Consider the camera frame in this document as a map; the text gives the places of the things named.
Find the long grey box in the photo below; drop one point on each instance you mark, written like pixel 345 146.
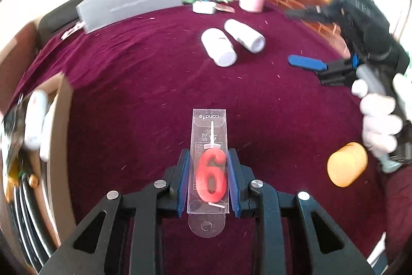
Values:
pixel 135 1

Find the pink sachet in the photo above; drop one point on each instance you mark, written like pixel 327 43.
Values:
pixel 224 7

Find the brown wooden board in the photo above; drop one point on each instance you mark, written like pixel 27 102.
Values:
pixel 16 43

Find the person's right hand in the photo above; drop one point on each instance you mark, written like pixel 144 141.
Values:
pixel 379 123

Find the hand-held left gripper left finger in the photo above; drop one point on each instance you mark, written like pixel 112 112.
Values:
pixel 182 184

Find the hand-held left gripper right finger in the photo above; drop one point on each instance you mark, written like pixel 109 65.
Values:
pixel 234 184

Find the yellow jar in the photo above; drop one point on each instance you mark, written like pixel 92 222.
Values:
pixel 347 164

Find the white tube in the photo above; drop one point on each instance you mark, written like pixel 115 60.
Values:
pixel 46 136

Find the clear red candle package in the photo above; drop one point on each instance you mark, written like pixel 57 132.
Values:
pixel 209 172

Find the white charger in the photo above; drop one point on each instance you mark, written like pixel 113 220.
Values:
pixel 203 7

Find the cardboard box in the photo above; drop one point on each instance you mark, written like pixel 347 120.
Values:
pixel 61 133

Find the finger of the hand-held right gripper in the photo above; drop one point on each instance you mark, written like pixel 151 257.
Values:
pixel 302 60
pixel 309 13

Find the pink patterned wrapper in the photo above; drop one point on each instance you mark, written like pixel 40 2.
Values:
pixel 73 30

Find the black marker purple cap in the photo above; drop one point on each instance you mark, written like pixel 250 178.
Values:
pixel 13 220

